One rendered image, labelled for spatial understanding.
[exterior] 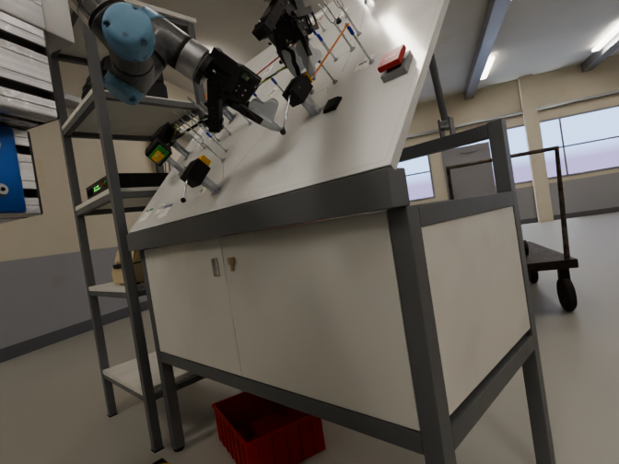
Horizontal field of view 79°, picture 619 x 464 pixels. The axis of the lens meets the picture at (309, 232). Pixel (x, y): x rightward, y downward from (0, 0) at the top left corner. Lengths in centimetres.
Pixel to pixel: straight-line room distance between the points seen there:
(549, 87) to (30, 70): 1092
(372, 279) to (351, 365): 20
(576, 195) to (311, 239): 1028
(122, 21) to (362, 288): 60
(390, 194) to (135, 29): 48
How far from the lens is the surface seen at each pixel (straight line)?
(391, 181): 62
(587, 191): 1098
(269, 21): 92
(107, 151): 168
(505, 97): 1089
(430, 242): 71
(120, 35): 72
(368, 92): 86
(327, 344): 83
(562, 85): 1118
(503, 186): 117
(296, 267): 84
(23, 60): 47
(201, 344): 129
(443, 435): 76
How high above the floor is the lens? 79
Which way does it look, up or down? 1 degrees down
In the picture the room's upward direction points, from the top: 9 degrees counter-clockwise
